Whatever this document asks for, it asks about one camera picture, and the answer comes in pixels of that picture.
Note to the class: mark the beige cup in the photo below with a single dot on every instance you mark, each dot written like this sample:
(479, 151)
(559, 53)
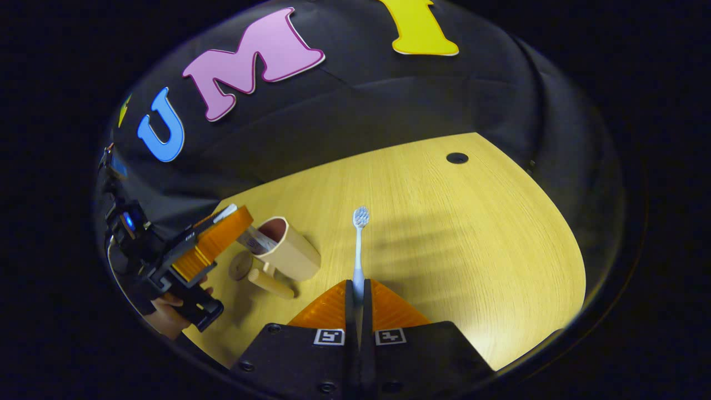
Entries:
(297, 258)

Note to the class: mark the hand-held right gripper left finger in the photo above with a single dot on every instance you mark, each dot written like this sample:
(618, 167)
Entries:
(300, 361)

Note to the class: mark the white toothpaste tube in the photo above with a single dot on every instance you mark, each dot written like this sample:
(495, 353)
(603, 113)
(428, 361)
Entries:
(256, 241)

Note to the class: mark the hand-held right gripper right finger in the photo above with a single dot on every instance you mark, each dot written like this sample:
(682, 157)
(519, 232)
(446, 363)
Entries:
(422, 361)

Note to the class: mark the wooden desktop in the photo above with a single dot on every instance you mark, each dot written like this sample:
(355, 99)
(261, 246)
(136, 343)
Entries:
(472, 250)

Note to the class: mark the light blue toothbrush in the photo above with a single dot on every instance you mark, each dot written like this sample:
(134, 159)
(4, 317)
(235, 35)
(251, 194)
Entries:
(359, 255)

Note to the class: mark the round brown coaster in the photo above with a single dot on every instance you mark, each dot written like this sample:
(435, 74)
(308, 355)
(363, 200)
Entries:
(240, 266)

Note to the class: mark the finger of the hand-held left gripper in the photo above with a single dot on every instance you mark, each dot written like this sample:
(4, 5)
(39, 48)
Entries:
(214, 244)

